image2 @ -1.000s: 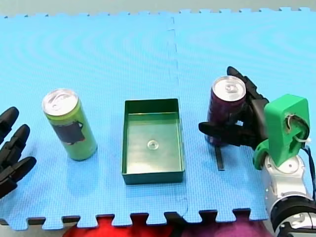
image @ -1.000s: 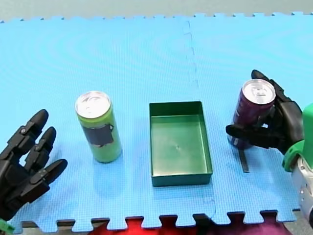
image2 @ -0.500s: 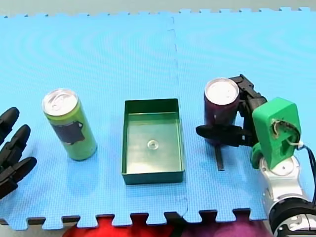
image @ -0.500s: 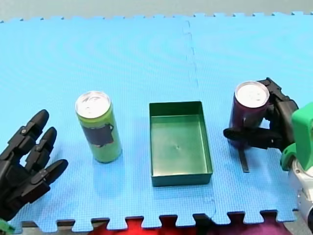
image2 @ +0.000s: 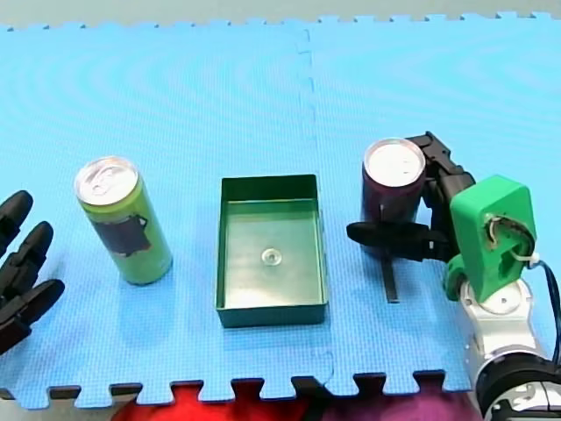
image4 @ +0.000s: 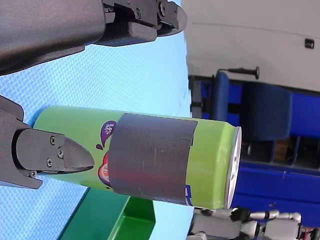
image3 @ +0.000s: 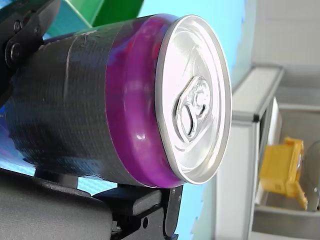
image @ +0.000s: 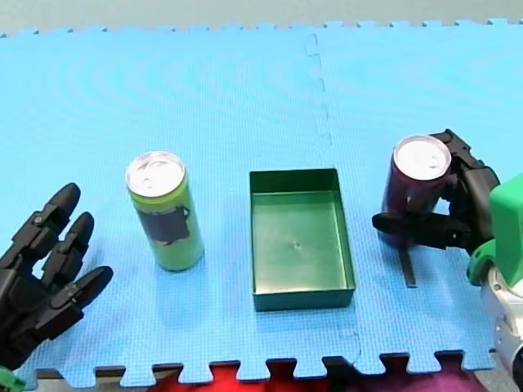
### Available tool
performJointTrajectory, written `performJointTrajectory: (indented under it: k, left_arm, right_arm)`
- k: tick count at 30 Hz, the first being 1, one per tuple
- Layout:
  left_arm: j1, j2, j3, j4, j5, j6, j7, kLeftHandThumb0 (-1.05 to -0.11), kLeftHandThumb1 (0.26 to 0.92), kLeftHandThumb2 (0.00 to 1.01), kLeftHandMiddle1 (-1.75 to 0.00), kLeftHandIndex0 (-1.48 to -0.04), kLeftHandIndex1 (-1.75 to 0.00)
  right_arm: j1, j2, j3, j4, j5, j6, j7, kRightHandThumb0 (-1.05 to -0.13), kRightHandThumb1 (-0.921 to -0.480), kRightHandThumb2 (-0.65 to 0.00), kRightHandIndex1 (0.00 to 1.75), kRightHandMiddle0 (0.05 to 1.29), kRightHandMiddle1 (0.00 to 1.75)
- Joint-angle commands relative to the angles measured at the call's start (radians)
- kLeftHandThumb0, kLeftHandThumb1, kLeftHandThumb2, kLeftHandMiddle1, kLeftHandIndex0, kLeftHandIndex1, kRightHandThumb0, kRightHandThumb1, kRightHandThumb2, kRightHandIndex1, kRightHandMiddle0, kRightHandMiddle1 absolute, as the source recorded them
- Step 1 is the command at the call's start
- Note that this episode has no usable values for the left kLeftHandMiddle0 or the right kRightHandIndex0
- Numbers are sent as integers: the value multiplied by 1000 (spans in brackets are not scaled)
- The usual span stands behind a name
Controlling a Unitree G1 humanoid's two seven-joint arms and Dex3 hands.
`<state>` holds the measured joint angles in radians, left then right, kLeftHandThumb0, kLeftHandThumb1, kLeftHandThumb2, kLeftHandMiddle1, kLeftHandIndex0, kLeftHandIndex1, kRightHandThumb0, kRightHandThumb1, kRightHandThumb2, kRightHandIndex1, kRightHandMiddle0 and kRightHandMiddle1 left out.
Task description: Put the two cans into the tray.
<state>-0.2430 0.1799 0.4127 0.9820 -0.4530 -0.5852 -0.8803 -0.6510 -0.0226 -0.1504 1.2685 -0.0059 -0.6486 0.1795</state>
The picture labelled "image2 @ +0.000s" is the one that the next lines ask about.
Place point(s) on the green can with dark band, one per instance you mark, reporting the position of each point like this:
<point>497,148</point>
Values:
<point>125,219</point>

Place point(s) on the dark purple drink can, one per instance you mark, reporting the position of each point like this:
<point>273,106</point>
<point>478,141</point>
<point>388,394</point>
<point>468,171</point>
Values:
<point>392,184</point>

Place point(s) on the shallow green tray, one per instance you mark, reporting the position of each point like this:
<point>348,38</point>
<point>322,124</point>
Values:
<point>271,250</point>

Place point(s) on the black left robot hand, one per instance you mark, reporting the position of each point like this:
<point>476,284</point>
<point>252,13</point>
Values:
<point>24,267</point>

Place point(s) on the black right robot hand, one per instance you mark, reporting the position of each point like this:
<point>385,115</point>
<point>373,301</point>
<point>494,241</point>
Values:
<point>431,193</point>

